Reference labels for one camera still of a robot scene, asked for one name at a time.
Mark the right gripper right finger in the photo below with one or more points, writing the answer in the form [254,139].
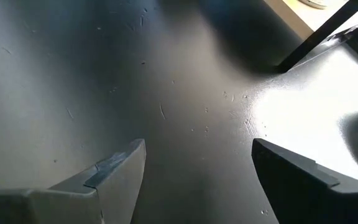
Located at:
[315,199]

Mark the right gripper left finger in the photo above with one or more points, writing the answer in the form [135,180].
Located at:
[73,205]

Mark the wooden shelf board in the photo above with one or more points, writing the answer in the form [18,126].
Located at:
[291,15]

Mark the black table mat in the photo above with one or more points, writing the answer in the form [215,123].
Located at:
[166,93]

